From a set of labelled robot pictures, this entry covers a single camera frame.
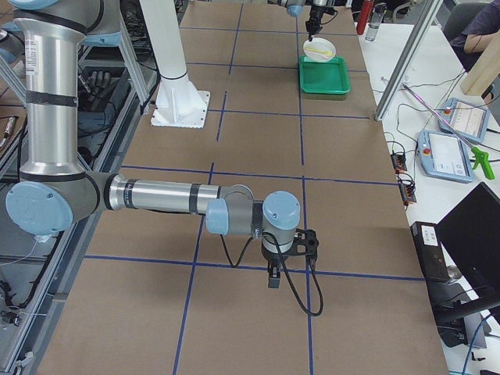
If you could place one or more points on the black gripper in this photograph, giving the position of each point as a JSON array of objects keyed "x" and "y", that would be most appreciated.
[
  {"x": 315, "y": 14},
  {"x": 272, "y": 258}
]

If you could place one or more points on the white round plate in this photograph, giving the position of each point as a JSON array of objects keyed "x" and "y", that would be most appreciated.
[{"x": 320, "y": 44}]

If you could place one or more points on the yellow plastic spoon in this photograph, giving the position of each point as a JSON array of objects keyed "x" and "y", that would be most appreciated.
[{"x": 319, "y": 52}]

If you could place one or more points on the green plastic tray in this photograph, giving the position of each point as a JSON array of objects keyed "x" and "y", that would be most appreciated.
[{"x": 324, "y": 78}]

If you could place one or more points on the red bottle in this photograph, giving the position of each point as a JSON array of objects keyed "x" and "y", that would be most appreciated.
[{"x": 364, "y": 15}]

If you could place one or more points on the black desktop computer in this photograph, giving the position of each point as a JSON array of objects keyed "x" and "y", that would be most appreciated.
[{"x": 429, "y": 251}]

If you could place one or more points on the person in dark shirt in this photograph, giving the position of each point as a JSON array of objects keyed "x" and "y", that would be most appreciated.
[{"x": 477, "y": 35}]

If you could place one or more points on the near blue teach pendant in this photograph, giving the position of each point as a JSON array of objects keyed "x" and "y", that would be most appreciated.
[{"x": 444, "y": 156}]

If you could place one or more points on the blue teach pendant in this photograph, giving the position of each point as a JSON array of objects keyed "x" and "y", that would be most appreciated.
[
  {"x": 444, "y": 156},
  {"x": 470, "y": 120}
]

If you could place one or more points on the far blue teach pendant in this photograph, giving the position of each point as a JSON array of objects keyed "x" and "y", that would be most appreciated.
[{"x": 470, "y": 120}]

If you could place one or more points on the black monitor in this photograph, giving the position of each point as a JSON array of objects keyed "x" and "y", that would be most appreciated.
[{"x": 470, "y": 235}]

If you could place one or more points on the metal reacher grabber tool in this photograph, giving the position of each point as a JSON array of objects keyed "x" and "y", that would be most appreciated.
[{"x": 481, "y": 157}]

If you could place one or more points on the grey aluminium frame post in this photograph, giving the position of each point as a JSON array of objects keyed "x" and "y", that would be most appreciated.
[{"x": 426, "y": 18}]

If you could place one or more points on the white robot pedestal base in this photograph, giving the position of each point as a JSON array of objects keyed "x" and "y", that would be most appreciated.
[{"x": 178, "y": 102}]

